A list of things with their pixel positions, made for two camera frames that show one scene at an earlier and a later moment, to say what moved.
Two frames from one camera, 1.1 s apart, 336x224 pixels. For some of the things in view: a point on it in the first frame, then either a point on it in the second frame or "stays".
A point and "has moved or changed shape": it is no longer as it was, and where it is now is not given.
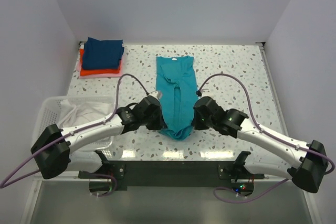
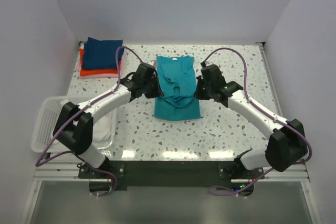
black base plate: [116, 175] stays
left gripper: [160, 124] to [157, 92]
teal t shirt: [177, 87] has moved or changed shape
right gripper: [196, 124] to [198, 94]
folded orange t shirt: [86, 72] stays
